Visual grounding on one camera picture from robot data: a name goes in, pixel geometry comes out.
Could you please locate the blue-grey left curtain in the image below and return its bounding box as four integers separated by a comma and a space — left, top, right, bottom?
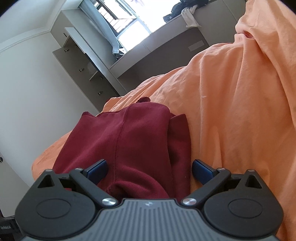
79, 0, 124, 60

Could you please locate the open window sash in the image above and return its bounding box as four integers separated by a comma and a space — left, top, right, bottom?
93, 1, 151, 38

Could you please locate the grey window seat cabinet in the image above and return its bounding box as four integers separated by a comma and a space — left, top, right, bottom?
110, 1, 246, 91

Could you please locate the open beige wardrobe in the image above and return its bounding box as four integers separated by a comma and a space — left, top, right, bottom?
51, 9, 127, 111

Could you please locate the white cloth hanging off sill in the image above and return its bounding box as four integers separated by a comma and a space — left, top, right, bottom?
181, 5, 201, 29

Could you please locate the orange duvet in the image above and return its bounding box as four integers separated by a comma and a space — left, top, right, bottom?
32, 1, 295, 240

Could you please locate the dark clothes pile on sill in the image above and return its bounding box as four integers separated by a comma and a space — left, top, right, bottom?
163, 0, 209, 23

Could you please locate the maroon red garment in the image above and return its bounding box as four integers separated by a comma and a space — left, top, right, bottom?
53, 98, 192, 200

